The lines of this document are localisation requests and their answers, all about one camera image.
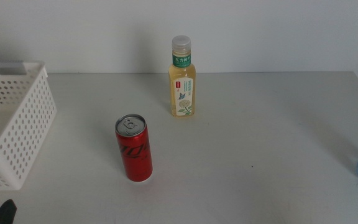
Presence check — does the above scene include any red soda can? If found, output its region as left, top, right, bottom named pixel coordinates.
left=114, top=113, right=154, bottom=183

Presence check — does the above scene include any white perforated plastic basket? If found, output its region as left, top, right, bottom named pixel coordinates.
left=0, top=60, right=58, bottom=191

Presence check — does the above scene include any yellow tea bottle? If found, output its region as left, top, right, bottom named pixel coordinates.
left=168, top=35, right=196, bottom=118

